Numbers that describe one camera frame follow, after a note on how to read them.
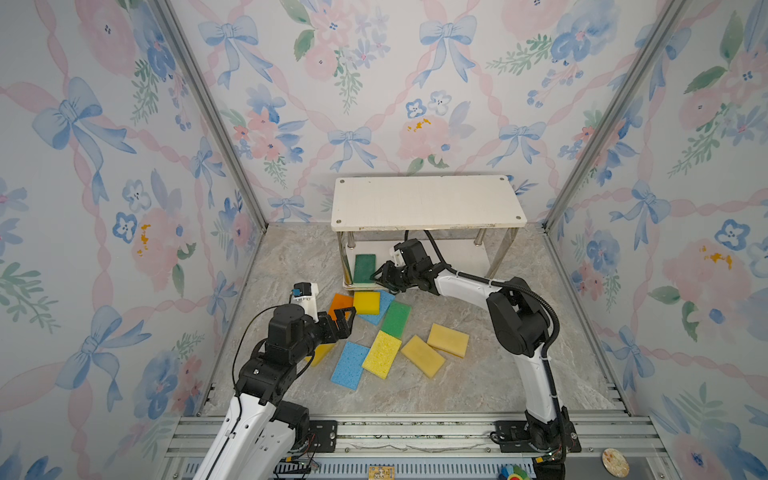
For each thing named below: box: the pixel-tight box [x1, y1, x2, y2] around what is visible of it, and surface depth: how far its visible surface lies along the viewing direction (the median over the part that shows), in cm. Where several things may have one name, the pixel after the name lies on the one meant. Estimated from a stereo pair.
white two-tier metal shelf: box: [331, 175, 528, 291], surface depth 82 cm
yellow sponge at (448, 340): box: [427, 323, 469, 359], surface depth 90 cm
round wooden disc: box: [602, 448, 630, 478], surface depth 72 cm
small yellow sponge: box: [353, 292, 381, 315], surface depth 97 cm
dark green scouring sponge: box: [354, 254, 376, 283], surface depth 99 cm
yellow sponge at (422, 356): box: [401, 335, 446, 379], surface depth 87 cm
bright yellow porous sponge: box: [362, 330, 402, 380], surface depth 87 cm
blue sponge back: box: [357, 290, 396, 326], surface depth 97 cm
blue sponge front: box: [330, 341, 370, 391], surface depth 85 cm
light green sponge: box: [381, 301, 412, 339], surface depth 95 cm
